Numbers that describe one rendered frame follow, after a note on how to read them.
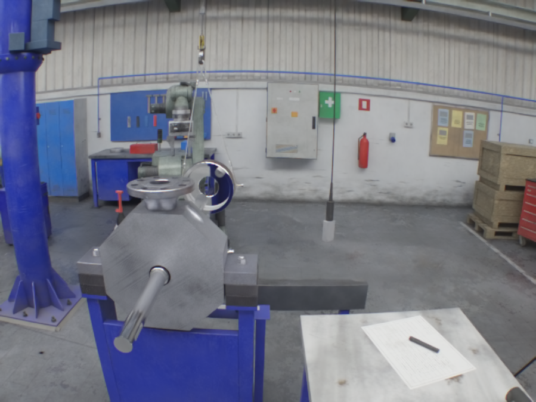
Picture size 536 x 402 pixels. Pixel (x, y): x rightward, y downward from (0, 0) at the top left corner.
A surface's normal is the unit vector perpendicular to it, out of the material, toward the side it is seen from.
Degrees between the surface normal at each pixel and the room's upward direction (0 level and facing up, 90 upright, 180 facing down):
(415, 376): 0
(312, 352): 0
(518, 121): 90
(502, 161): 90
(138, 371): 90
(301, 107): 90
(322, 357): 0
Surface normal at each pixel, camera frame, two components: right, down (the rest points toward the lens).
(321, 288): -0.02, 0.27
